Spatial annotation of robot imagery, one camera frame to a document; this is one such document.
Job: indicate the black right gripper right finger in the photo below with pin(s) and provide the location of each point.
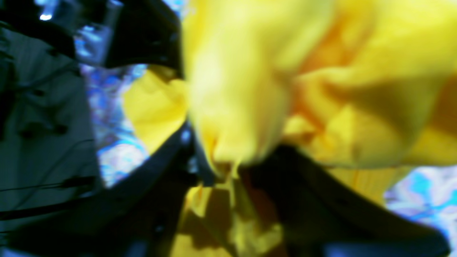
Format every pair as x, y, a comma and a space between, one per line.
321, 217

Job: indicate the yellow T-shirt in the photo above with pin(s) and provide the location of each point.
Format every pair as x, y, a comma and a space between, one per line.
356, 85

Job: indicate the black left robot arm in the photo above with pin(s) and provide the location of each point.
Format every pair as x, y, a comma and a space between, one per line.
102, 33

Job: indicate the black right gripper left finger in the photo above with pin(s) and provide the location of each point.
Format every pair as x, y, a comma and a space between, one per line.
136, 218

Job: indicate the patterned blue tile tablecloth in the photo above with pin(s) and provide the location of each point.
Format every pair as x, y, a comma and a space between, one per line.
420, 193

